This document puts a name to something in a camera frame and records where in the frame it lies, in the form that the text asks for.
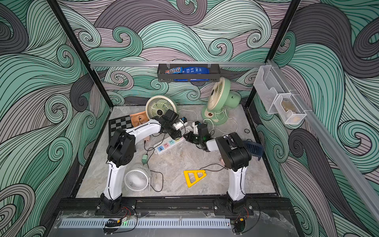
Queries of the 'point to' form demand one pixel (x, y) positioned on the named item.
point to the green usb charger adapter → (144, 159)
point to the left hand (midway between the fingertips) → (180, 132)
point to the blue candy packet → (188, 70)
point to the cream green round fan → (157, 105)
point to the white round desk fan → (138, 178)
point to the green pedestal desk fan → (220, 99)
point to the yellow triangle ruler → (197, 178)
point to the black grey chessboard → (124, 122)
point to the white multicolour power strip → (167, 144)
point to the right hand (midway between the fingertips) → (185, 135)
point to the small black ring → (246, 129)
